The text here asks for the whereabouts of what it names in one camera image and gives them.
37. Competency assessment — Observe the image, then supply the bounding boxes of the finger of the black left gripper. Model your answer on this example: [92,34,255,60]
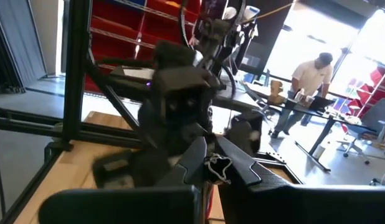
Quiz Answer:
[226,111,264,157]
[92,148,171,190]

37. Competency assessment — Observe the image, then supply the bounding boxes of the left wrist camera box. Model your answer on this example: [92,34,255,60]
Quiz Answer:
[152,65,220,125]

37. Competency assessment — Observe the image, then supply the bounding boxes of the grey office chair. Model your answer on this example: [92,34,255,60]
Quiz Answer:
[336,98,385,166]

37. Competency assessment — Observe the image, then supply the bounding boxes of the yellow cable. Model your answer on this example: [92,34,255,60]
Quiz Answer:
[240,1,295,25]

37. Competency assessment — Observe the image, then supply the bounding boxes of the black monitor on cart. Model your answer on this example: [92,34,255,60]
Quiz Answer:
[237,0,295,77]

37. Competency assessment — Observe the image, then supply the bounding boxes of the wire shelf with red bins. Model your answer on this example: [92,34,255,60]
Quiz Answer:
[84,0,201,93]

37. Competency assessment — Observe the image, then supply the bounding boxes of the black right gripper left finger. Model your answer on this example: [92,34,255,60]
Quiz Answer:
[38,136,209,224]

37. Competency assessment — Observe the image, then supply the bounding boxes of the white roll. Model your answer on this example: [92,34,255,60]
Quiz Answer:
[313,144,326,160]

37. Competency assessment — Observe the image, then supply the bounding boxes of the brown cardboard object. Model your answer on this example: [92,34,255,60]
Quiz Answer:
[267,80,286,105]

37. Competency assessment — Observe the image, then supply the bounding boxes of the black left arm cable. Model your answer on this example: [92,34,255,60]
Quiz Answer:
[178,0,237,100]

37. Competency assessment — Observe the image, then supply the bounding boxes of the black laptop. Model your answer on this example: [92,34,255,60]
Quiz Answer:
[307,95,336,111]

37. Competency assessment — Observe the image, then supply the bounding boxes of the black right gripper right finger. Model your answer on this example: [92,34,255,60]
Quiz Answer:
[216,136,385,224]

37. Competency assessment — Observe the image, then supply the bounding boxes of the desk with black legs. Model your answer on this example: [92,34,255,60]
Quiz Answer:
[242,81,379,173]

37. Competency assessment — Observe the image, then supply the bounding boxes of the person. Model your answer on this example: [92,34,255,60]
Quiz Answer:
[269,52,334,139]

